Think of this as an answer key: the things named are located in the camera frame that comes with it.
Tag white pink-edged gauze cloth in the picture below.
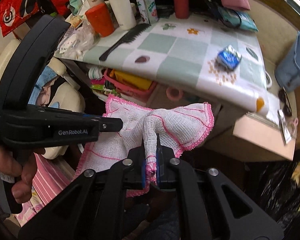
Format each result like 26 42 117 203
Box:
75 95 215 197

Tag blue tissue pack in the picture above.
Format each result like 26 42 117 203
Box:
216 45 242 71

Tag person's left hand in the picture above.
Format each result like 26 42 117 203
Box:
0 146 45 204

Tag pink storage basket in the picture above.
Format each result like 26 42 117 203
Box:
104 68 158 102

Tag pink striped fabric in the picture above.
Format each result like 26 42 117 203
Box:
15 155 75 226

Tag black garbage bag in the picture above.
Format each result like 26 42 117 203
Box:
260 150 300 239

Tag black comb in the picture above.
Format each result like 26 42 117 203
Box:
99 23 152 62

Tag orange plastic cup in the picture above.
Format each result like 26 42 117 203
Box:
85 3 115 37

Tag patterned table cover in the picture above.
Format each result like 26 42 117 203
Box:
55 13 271 116

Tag pink clothes peg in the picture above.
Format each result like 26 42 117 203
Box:
288 118 299 139

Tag green white carton box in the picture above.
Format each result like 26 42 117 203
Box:
136 0 158 24

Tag red fabric bag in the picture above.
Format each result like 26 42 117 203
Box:
0 0 70 37

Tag dark sunglasses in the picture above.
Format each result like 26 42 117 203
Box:
277 88 292 117

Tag white thermos bottle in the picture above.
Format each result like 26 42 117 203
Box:
108 0 136 30

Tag red tall bottle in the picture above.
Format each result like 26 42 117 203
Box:
172 0 190 20

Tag blue plastic pitcher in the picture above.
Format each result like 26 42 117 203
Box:
275 31 300 92

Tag teal wet wipes pack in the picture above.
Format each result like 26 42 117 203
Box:
218 7 258 32

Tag pink tape ring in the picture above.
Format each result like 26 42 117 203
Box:
165 87 184 101

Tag black cable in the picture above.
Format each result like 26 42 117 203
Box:
206 0 243 29

